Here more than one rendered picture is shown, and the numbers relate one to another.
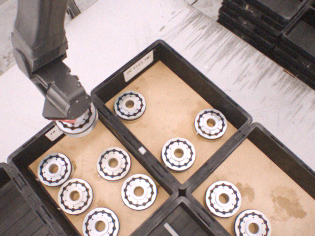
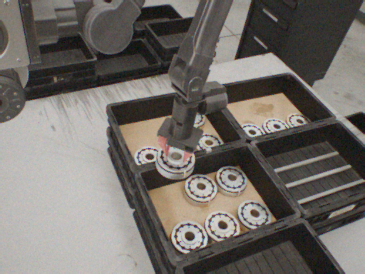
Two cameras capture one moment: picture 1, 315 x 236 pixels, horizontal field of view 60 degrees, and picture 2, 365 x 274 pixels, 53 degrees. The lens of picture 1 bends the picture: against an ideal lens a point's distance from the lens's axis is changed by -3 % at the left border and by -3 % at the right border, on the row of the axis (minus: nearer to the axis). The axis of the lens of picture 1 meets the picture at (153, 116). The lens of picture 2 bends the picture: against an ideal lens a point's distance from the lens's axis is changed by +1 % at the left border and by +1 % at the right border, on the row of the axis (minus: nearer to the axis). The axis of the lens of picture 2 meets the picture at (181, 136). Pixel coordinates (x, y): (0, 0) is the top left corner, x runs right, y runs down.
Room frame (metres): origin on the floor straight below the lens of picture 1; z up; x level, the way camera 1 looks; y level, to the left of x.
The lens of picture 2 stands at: (0.18, 0.83, 1.76)
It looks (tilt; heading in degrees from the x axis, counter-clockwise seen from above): 45 degrees down; 279
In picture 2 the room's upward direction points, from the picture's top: 11 degrees clockwise
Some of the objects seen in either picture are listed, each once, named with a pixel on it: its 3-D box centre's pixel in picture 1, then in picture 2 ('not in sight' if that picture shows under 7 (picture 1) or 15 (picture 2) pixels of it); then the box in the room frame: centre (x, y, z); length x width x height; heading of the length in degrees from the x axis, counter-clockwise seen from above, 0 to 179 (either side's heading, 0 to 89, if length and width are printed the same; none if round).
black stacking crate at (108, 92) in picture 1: (169, 114); (173, 135); (0.35, -0.05, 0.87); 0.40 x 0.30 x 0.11; 41
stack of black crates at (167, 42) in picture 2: not in sight; (177, 61); (0.62, -1.22, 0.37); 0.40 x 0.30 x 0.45; 45
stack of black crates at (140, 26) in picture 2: not in sight; (152, 37); (0.90, -1.50, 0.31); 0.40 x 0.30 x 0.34; 45
